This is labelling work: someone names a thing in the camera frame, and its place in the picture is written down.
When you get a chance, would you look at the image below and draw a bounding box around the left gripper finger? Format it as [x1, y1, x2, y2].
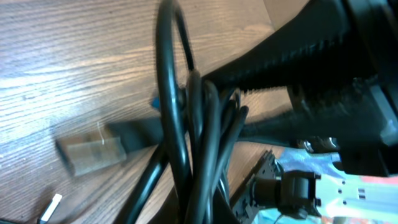
[155, 186, 240, 224]

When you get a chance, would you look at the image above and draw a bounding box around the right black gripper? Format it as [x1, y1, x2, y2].
[203, 0, 397, 177]

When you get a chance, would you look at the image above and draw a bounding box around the black usb cable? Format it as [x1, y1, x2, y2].
[55, 0, 249, 224]

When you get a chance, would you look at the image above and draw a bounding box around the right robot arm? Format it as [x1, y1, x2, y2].
[206, 1, 397, 223]

